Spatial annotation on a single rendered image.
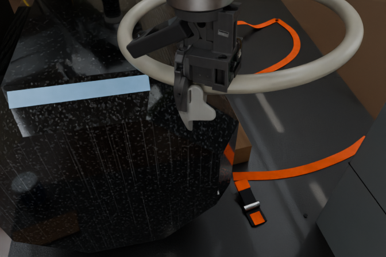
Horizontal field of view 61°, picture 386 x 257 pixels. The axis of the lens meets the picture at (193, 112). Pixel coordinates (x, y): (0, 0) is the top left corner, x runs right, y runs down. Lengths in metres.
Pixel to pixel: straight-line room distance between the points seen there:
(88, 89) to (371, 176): 0.84
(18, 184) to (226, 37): 0.70
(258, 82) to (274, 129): 1.27
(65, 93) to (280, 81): 0.49
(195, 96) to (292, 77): 0.15
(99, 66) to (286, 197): 1.04
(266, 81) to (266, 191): 1.07
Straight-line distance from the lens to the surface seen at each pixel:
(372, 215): 1.18
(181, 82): 0.47
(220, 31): 0.44
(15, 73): 0.86
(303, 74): 0.53
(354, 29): 0.67
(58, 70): 0.82
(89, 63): 0.82
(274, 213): 1.48
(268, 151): 1.66
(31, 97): 0.81
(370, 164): 1.11
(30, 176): 0.94
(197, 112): 0.51
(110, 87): 0.78
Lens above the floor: 1.30
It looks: 46 degrees down
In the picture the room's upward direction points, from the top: straight up
